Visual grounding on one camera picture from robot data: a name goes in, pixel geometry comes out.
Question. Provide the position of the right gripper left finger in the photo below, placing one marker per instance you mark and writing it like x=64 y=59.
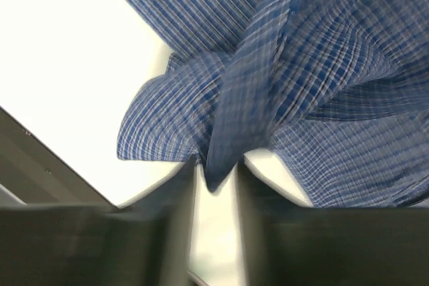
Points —
x=144 y=243

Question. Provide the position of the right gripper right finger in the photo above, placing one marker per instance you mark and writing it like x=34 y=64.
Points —
x=286 y=244

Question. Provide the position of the blue checkered long sleeve shirt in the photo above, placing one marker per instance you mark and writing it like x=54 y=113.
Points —
x=337 y=89

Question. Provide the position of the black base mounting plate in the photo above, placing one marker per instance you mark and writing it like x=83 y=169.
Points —
x=34 y=174

